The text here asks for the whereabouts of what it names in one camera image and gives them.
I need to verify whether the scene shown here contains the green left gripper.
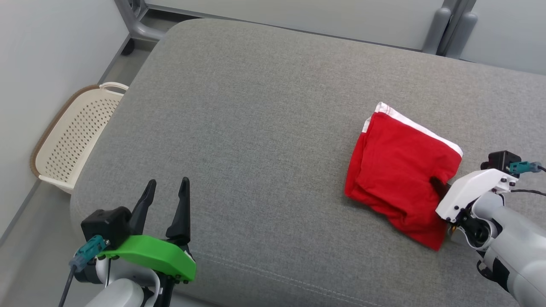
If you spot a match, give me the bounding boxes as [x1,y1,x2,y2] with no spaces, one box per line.
[97,177,197,283]

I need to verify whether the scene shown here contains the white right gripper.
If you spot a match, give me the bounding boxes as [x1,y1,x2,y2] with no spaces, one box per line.
[430,169,520,223]

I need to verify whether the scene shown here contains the red shorts with white stripe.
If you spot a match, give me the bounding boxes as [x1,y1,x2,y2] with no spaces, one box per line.
[344,101,464,239]

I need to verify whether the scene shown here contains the cream perforated laundry basket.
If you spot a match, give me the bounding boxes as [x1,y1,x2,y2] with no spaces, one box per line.
[30,82,129,194]

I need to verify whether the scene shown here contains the grey fabric sofa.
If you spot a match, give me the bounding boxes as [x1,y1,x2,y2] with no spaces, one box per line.
[70,18,546,307]

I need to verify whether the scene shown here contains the left cable with teal plug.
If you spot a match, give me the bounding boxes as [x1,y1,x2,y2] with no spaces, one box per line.
[58,235,110,307]

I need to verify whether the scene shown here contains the cable with teal plug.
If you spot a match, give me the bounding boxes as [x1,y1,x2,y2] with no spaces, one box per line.
[508,161,546,197]
[58,235,110,307]

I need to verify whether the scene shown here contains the right cable with teal plug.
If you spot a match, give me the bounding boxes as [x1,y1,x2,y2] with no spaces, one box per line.
[508,161,546,197]

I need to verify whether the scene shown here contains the grey partition post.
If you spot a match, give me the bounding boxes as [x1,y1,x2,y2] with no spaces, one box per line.
[444,0,479,59]
[422,0,453,55]

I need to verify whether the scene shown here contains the grey metal frame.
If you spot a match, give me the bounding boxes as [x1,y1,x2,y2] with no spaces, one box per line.
[114,0,168,41]

